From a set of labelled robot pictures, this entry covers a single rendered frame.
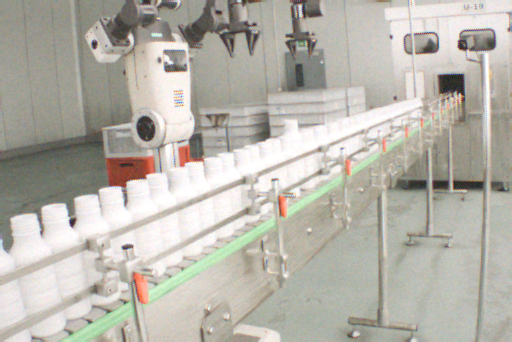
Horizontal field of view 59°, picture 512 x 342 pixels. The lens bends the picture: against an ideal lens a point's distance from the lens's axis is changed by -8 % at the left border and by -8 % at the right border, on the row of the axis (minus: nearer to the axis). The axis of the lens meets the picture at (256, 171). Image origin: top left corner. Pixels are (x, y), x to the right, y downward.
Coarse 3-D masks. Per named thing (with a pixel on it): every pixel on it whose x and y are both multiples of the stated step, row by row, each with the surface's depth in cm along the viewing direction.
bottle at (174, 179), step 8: (176, 168) 92; (184, 168) 92; (176, 176) 89; (184, 176) 89; (176, 184) 89; (184, 184) 89; (176, 192) 89; (184, 192) 89; (192, 192) 90; (176, 200) 88; (184, 200) 89; (192, 208) 90; (184, 216) 89; (192, 216) 90; (184, 224) 89; (192, 224) 90; (184, 232) 89; (192, 232) 90; (200, 240) 92; (184, 248) 90; (192, 248) 90; (200, 248) 92; (184, 256) 90; (192, 256) 91
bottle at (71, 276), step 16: (48, 208) 67; (64, 208) 66; (48, 224) 64; (64, 224) 65; (48, 240) 64; (64, 240) 64; (80, 256) 67; (64, 272) 64; (80, 272) 66; (64, 288) 65; (80, 288) 66; (80, 304) 66
